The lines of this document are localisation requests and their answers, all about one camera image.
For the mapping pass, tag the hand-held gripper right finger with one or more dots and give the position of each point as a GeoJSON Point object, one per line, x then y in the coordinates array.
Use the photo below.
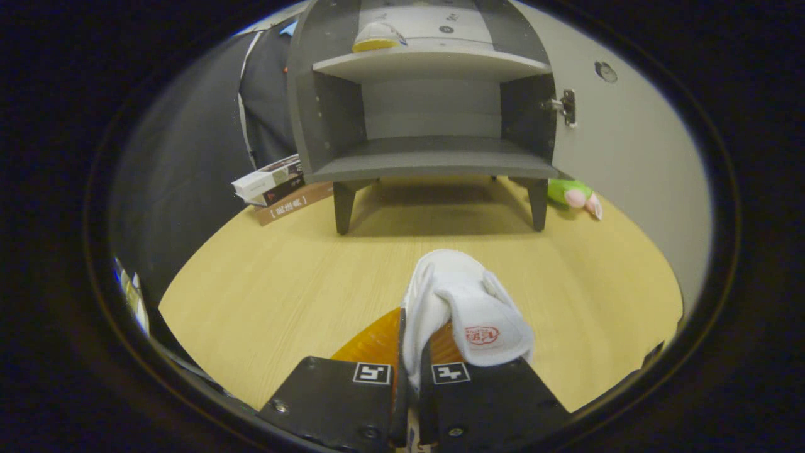
{"type": "Point", "coordinates": [490, 402]}

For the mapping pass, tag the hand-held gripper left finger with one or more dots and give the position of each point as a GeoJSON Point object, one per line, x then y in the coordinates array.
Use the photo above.
{"type": "Point", "coordinates": [339, 402]}

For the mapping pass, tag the white shoe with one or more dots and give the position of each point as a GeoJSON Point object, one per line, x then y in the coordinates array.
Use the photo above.
{"type": "Point", "coordinates": [465, 302]}
{"type": "Point", "coordinates": [376, 38]}

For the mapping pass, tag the grey shoe cabinet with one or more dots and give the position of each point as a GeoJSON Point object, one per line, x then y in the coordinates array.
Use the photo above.
{"type": "Point", "coordinates": [434, 160]}

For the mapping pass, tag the brown book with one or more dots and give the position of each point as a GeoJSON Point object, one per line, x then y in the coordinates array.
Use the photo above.
{"type": "Point", "coordinates": [295, 204]}

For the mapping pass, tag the black book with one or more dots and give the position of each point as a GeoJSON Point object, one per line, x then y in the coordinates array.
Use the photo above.
{"type": "Point", "coordinates": [286, 189]}

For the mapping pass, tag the green and pink plush toy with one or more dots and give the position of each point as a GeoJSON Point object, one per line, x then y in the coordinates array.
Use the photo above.
{"type": "Point", "coordinates": [566, 190]}

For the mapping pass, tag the small coloured clutter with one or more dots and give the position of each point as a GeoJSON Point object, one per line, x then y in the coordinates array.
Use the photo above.
{"type": "Point", "coordinates": [133, 296]}

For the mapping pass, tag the black backdrop cloth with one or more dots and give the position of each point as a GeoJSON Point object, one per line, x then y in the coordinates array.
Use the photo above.
{"type": "Point", "coordinates": [188, 157]}

